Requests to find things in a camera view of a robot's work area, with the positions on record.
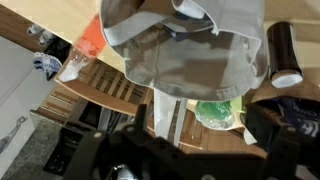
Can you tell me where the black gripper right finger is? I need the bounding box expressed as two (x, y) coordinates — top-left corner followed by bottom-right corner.
(245, 104), (320, 180)

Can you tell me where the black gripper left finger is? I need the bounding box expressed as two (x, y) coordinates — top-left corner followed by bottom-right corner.
(63, 104), (149, 180)

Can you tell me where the dark blue snack bag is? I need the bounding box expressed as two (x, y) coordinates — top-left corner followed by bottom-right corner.
(257, 96), (320, 138)

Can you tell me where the white canvas tote bag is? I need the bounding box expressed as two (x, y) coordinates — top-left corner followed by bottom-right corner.
(99, 0), (268, 144)

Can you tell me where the wooden drawer cabinet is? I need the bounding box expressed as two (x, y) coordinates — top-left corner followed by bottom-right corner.
(36, 84), (79, 123)

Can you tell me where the wooden dining chair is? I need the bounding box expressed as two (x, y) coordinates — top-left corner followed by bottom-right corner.
(54, 59), (208, 151)

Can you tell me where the dark brown tumbler cup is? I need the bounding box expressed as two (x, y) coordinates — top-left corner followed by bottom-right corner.
(267, 22), (303, 89)

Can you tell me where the pair of sneakers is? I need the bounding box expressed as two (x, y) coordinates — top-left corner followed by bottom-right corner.
(33, 52), (62, 81)

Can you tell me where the pink liquid spray bottle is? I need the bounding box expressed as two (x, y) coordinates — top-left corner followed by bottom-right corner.
(58, 14), (106, 82)

